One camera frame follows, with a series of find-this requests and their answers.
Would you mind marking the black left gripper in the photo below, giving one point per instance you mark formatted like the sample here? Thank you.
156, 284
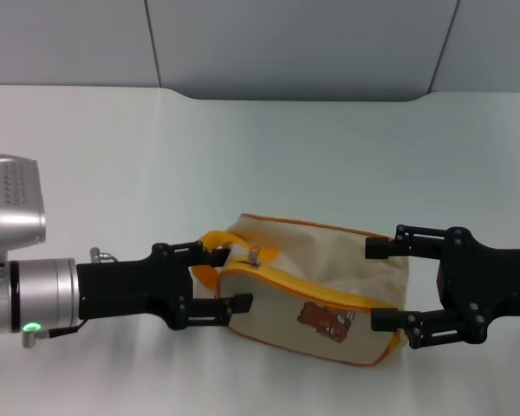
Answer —
121, 286

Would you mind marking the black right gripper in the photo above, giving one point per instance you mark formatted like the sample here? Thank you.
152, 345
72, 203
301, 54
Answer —
481, 281

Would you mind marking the silver metal zipper pull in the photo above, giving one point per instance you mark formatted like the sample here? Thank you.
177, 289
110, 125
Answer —
254, 255

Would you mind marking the beige bear food bag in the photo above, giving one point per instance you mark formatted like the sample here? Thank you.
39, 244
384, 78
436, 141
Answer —
312, 277

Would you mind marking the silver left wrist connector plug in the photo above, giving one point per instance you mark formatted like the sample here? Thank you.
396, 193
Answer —
100, 255

